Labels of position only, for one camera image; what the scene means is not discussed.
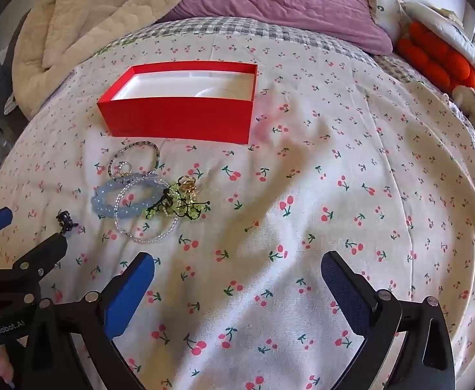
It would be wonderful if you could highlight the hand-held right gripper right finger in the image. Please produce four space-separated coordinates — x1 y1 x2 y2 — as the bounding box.
321 251 455 390

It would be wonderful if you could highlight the cherry print bedsheet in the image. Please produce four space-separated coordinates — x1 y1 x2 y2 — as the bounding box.
0 28 475 390

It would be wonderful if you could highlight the gold ring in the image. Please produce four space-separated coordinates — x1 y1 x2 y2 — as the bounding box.
178 175 199 193

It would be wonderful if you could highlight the clear bead bracelet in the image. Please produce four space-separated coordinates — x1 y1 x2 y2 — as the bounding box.
113 176 180 244

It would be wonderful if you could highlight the white plush toy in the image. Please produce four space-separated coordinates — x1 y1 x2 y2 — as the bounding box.
452 84 475 131

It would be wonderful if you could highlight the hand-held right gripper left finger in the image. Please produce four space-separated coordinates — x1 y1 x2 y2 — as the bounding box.
22 252 157 390

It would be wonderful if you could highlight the dark green beaded bracelet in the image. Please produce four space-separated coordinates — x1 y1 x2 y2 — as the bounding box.
108 141 160 181

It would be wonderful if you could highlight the green bead bracelet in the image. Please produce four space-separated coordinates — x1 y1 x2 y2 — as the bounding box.
145 182 213 222

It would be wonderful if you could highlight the cream quilted blanket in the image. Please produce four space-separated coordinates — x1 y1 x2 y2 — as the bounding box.
12 0 238 118

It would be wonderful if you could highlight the purple blanket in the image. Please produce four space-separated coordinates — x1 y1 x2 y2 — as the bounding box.
156 0 394 55

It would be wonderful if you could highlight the person's left hand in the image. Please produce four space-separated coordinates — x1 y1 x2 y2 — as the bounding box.
0 350 17 387

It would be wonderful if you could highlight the orange knotted pillow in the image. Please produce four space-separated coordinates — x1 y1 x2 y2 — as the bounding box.
396 20 475 90

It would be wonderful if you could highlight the light blue bead bracelet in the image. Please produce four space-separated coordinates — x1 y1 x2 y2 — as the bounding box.
91 173 159 222

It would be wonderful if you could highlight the red cardboard box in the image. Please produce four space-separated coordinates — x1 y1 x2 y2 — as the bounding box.
97 61 258 145

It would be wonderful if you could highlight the small silver bead ring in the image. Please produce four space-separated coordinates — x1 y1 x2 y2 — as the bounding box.
113 161 135 179

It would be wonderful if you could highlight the white printed pillow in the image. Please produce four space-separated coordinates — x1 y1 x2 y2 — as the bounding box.
361 0 404 41

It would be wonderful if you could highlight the black hair claw clip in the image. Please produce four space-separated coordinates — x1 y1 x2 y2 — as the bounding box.
56 210 78 232

